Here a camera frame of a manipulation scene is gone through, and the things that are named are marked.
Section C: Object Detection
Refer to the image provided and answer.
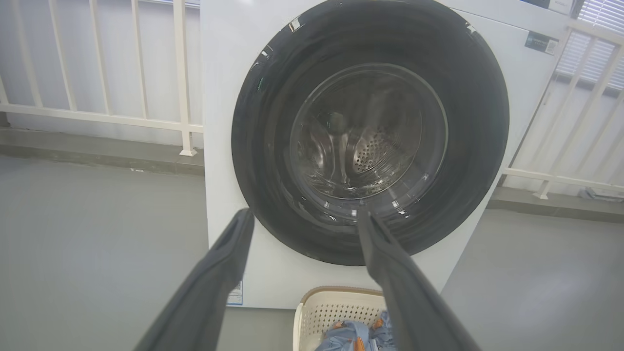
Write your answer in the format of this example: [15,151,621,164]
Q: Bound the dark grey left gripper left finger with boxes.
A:
[134,208,255,351]

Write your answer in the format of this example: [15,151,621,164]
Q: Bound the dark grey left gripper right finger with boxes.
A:
[357,210,481,351]

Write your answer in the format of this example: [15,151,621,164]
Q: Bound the blue denim garment orange patches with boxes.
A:
[316,312,396,351]

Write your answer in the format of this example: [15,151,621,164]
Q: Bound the round black washing machine door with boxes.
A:
[232,0,510,266]

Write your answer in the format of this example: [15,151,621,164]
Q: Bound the cream perforated laundry basket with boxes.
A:
[292,286,390,351]

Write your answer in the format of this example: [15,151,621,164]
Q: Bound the white front-load washing machine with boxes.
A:
[200,0,576,309]

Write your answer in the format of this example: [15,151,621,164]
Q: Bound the white metal railing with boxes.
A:
[0,0,204,156]
[502,19,624,200]

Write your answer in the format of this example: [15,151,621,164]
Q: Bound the black sticker with code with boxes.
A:
[525,31,560,55]

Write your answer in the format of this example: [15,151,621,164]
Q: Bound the white window blinds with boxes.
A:
[556,0,624,91]

